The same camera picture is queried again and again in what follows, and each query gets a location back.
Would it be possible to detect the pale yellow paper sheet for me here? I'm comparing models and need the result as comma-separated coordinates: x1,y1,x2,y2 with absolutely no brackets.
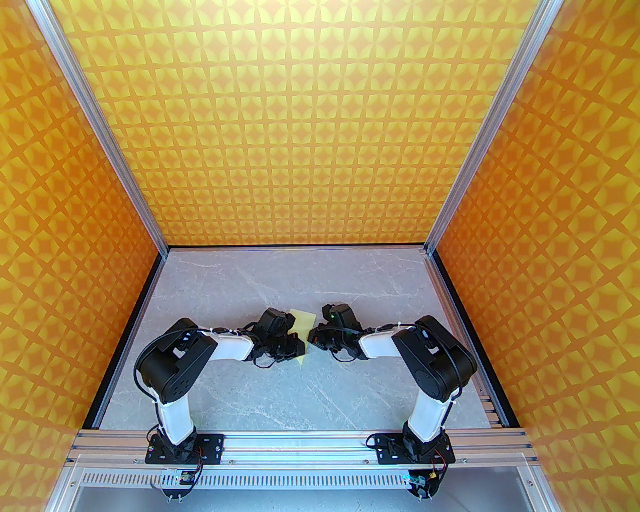
285,309,317,366

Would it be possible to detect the black table border strip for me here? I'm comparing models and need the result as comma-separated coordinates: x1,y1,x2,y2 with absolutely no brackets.
81,244,524,432

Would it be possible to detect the small circuit board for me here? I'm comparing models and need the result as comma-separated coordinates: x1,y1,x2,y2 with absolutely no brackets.
159,469,199,502
406,470,443,501

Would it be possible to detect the aluminium mounting rail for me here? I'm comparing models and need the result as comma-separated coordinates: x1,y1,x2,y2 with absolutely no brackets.
67,429,538,470

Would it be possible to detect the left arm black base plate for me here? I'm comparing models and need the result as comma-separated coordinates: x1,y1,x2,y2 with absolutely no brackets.
145,433,225,466

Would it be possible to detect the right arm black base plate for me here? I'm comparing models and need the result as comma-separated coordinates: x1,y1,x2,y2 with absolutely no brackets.
374,432,456,466

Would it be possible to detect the slotted white cable duct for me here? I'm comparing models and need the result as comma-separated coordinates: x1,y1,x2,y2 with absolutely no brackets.
80,469,537,492

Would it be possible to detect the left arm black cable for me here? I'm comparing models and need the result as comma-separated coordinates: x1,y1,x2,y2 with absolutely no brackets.
133,330,178,406

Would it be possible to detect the aluminium table side rail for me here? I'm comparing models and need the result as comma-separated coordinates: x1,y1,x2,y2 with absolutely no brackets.
424,251,510,430

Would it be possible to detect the aluminium frame post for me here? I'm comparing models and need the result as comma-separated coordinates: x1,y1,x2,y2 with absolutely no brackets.
424,0,565,255
27,0,170,257

